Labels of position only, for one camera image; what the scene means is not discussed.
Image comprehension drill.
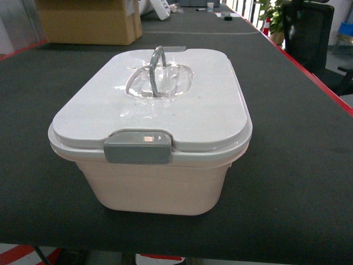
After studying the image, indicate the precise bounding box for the pink plastic storage box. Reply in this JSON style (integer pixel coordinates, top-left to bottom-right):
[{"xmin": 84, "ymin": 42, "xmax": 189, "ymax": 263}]
[{"xmin": 52, "ymin": 146, "xmax": 246, "ymax": 215}]

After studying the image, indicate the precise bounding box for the white paper cup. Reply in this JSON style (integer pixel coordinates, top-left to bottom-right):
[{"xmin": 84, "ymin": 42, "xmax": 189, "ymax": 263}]
[{"xmin": 207, "ymin": 2, "xmax": 214, "ymax": 13}]

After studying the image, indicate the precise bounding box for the brown cardboard box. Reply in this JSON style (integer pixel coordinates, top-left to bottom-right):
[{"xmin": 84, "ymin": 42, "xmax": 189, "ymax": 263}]
[{"xmin": 35, "ymin": 1, "xmax": 142, "ymax": 45}]

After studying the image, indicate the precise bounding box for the black table mat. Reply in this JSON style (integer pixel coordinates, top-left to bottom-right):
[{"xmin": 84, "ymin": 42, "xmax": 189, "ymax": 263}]
[{"xmin": 1, "ymin": 8, "xmax": 352, "ymax": 264}]

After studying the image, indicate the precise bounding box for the black office chair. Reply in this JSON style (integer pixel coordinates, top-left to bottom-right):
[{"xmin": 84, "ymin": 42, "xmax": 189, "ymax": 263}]
[{"xmin": 282, "ymin": 1, "xmax": 352, "ymax": 96}]

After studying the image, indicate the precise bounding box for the green potted plant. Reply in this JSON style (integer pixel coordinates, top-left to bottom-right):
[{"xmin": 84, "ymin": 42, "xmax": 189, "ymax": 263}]
[{"xmin": 256, "ymin": 0, "xmax": 285, "ymax": 47}]

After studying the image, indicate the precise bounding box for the white foam piece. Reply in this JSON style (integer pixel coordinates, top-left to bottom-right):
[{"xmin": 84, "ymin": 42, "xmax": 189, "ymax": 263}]
[{"xmin": 138, "ymin": 0, "xmax": 171, "ymax": 20}]

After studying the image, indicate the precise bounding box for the white box lid with handle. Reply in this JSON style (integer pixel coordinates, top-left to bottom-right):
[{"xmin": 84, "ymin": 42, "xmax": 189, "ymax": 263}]
[{"xmin": 48, "ymin": 47, "xmax": 253, "ymax": 165}]

